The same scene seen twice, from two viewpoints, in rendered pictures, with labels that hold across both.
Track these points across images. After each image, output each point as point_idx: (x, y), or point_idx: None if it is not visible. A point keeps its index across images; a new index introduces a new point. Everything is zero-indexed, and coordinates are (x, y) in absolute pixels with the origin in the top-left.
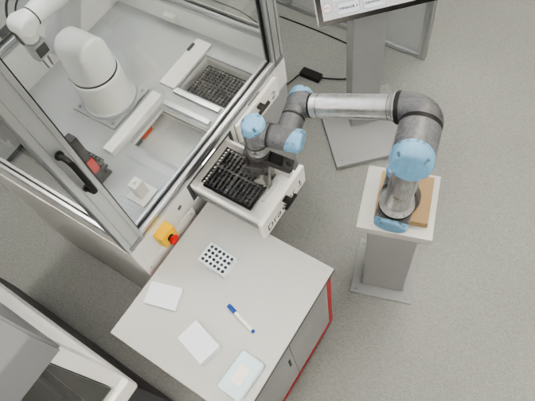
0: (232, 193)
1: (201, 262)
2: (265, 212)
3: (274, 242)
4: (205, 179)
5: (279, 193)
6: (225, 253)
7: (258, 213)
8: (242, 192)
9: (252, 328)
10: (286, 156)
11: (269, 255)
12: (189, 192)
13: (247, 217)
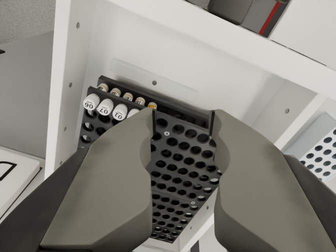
0: (203, 191)
1: (326, 180)
2: (233, 80)
3: (287, 33)
4: (166, 238)
5: (218, 44)
6: (317, 145)
7: (235, 100)
8: (196, 169)
9: None
10: (42, 48)
11: (324, 40)
12: (198, 245)
13: (287, 140)
